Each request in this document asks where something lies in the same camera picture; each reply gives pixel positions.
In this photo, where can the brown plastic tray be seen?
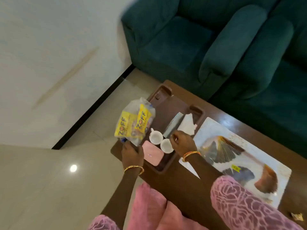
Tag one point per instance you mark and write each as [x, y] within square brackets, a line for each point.
[168, 105]

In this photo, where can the person's right hand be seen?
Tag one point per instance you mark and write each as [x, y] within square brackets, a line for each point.
[186, 144]

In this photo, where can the person's left forearm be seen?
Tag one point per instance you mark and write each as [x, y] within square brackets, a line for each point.
[120, 196]

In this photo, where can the clear plastic bag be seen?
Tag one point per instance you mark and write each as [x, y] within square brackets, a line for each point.
[134, 122]

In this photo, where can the white cup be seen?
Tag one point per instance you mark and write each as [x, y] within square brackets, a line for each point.
[156, 137]
[166, 146]

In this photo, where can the person's right fingers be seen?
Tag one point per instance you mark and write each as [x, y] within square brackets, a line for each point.
[175, 137]

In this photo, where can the person's left hand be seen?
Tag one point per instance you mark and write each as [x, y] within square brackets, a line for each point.
[131, 155]

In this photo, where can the white printed placemat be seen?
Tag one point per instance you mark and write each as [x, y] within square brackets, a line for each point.
[251, 160]

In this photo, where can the gold and orange bangle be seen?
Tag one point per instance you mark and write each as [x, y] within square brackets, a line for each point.
[190, 154]

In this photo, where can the yellow sticker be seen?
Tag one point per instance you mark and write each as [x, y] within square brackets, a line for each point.
[235, 168]

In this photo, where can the green velvet sofa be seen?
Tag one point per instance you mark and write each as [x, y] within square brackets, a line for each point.
[268, 81]

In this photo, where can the white paper napkin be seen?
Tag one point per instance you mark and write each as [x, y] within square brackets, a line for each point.
[188, 124]

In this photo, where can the person's left fingers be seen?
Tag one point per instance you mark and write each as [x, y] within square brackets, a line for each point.
[128, 145]

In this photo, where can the person's right forearm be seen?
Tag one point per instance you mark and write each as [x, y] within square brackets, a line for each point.
[203, 168]

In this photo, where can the small gold wrapper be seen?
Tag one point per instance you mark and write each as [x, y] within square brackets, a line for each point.
[296, 216]

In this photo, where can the pink box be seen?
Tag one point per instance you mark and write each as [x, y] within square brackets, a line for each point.
[153, 153]

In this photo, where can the grey metal box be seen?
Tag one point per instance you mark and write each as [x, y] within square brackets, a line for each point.
[173, 124]

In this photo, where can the small yellow snack packet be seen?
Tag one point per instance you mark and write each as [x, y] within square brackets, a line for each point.
[142, 119]

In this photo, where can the green velvet armchair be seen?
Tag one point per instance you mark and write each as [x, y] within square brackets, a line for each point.
[182, 40]

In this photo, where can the large yellow snack packet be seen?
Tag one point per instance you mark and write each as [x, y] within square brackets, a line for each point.
[123, 124]

